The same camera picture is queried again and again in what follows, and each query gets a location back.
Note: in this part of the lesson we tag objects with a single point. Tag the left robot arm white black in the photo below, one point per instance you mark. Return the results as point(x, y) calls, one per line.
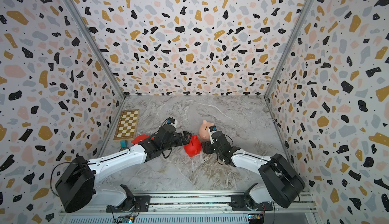
point(80, 184)

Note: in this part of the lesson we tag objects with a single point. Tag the pink piggy bank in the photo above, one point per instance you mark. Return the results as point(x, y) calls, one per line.
point(204, 134)

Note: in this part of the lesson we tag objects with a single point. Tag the aluminium corner post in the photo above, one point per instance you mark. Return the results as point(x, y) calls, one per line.
point(295, 33)
point(94, 48)

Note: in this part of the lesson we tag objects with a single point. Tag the left circuit board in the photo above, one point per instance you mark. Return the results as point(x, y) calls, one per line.
point(128, 219)

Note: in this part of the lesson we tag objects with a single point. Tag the red piggy bank back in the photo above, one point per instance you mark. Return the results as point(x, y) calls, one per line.
point(194, 147)

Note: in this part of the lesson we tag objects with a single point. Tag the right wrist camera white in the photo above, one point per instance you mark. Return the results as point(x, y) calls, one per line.
point(211, 130)

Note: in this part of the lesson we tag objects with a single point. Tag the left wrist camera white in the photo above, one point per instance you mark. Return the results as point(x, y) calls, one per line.
point(172, 121)

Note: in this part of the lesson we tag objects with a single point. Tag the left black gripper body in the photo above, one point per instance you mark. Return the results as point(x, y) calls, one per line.
point(177, 141)

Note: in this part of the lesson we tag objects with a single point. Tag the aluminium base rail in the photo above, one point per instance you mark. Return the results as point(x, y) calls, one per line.
point(197, 207)

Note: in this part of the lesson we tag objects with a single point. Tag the right aluminium corner post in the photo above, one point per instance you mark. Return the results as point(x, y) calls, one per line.
point(295, 33)

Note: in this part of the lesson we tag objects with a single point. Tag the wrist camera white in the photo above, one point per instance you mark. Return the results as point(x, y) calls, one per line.
point(211, 130)
point(172, 121)

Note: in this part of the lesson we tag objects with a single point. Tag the left aluminium corner post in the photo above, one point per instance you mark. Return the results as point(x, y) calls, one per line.
point(94, 48)

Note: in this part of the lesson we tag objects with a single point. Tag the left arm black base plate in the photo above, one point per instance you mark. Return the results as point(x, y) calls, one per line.
point(141, 202)

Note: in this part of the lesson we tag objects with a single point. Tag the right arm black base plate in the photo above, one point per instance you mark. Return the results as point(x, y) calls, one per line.
point(240, 202)

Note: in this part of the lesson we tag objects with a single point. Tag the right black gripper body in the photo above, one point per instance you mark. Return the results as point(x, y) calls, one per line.
point(219, 153)

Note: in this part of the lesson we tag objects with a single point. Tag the circuit board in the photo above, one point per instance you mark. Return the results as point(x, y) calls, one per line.
point(256, 219)
point(128, 219)

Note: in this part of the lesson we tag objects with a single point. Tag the right circuit board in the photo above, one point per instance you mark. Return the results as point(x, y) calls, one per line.
point(256, 219)

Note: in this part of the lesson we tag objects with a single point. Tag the wooden chessboard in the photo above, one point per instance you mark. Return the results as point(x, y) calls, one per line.
point(127, 125)

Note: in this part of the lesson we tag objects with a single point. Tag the small teal object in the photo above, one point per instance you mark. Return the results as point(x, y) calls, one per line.
point(123, 144)

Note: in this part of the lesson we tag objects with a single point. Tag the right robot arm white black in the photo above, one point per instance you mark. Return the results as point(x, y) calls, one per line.
point(282, 184)

